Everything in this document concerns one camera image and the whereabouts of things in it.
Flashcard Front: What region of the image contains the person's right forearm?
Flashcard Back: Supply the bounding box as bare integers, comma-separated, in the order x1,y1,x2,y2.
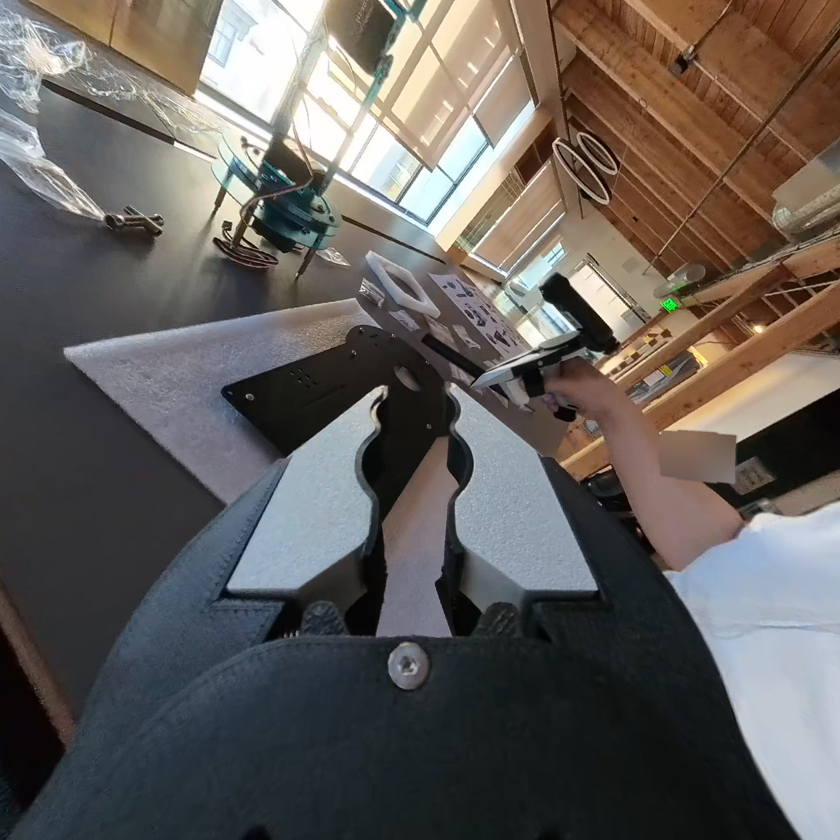
591,394,747,573

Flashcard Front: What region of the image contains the printed instruction manual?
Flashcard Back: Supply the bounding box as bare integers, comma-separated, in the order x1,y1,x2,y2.
428,271,529,370

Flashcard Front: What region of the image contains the person's white shirt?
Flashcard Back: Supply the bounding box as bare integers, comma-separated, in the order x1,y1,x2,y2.
663,502,840,840

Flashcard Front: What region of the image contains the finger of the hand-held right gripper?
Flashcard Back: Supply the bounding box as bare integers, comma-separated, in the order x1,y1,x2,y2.
471,331,584,391

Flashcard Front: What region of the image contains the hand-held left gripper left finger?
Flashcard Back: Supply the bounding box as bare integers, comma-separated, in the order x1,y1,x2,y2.
225,386,389,613

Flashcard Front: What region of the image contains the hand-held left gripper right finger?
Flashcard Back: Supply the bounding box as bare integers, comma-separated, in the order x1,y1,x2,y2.
445,384,601,610

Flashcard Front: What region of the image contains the ring ceiling lamp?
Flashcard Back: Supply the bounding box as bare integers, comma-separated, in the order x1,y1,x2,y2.
552,130,622,205

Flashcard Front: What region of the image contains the black desk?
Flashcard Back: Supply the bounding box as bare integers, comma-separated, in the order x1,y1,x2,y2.
0,79,578,729

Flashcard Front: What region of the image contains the grey foam sheet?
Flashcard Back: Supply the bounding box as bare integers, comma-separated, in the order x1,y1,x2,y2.
62,297,573,641

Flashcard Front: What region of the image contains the metal cross wrench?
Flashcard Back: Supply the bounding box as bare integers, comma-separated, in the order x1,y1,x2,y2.
103,205,165,241

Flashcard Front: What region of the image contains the person's right hand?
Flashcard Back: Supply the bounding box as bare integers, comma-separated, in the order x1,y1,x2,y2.
548,360,632,429

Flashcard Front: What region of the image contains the white square foam ring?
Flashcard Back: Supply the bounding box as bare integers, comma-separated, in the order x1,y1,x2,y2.
363,251,439,320

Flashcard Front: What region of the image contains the silver ventilation duct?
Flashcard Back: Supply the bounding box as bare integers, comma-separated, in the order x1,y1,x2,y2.
770,139,840,238

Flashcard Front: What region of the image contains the clear plastic wrap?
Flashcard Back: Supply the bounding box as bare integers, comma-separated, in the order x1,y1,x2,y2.
0,0,227,221

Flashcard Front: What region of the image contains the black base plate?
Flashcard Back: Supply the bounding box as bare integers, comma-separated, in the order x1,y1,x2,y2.
220,323,462,522

